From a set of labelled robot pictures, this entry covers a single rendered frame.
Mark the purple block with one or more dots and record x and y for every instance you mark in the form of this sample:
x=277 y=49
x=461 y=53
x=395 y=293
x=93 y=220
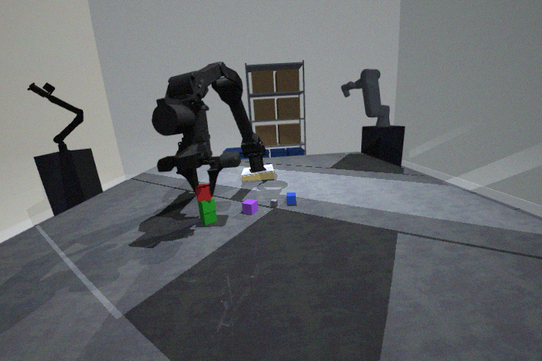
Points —
x=249 y=207

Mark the green block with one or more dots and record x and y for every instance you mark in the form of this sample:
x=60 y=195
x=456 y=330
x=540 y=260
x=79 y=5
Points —
x=208 y=218
x=207 y=206

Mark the blue block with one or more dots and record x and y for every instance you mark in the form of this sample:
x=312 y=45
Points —
x=291 y=198

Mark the red block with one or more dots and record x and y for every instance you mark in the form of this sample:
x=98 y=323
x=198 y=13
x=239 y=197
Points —
x=203 y=192

